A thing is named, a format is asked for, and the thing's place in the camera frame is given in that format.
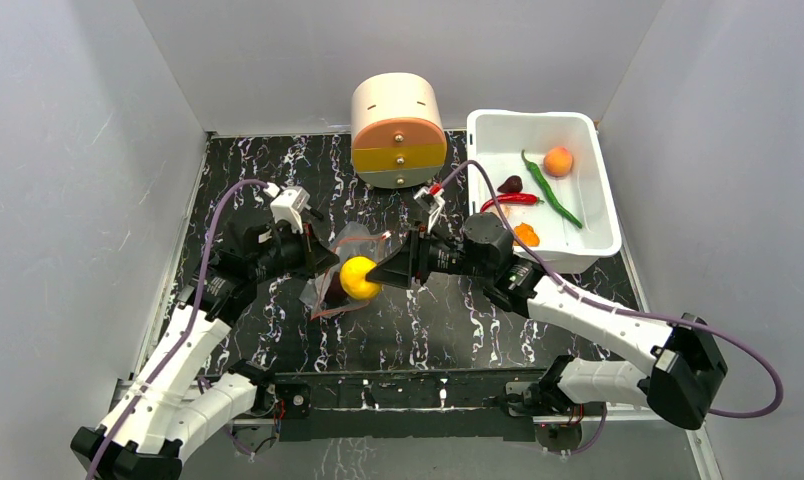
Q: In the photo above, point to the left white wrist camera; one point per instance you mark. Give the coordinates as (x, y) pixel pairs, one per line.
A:
(287, 205)

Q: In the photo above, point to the orange peach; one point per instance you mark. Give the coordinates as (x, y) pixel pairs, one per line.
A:
(558, 162)

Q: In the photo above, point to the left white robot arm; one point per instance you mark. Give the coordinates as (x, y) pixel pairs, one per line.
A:
(151, 431)

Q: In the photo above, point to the clear zip bag orange zipper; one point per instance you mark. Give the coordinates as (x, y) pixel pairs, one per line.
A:
(354, 239)

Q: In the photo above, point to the round three-drawer cabinet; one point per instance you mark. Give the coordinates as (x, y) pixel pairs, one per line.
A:
(398, 140)

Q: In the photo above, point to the white plastic bin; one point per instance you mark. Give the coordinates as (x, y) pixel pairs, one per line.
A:
(502, 140)

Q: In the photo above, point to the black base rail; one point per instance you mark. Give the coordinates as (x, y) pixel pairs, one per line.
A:
(495, 403)

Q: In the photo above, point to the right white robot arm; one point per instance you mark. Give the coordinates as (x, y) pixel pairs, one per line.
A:
(672, 370)

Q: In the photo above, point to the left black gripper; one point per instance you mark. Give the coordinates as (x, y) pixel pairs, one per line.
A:
(315, 259)

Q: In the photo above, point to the red chili pepper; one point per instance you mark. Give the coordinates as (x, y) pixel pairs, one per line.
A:
(518, 198)

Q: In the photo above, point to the small dark red fruit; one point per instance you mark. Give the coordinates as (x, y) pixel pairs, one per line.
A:
(513, 184)

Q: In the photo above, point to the dark purple plum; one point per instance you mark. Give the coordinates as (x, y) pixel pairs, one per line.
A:
(335, 295)

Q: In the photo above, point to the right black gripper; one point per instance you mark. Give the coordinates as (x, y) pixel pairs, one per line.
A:
(419, 256)

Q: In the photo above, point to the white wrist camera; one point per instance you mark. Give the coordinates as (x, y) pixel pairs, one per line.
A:
(287, 205)
(430, 199)

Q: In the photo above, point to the yellow lemon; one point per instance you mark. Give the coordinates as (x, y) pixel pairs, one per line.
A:
(353, 278)

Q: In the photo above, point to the black pen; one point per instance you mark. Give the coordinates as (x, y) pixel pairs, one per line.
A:
(316, 213)

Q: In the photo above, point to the green chili pepper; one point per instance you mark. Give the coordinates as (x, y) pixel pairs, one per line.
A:
(548, 192)

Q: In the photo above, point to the small orange pepper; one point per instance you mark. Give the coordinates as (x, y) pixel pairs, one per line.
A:
(527, 235)

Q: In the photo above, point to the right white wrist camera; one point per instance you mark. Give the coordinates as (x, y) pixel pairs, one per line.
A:
(430, 199)

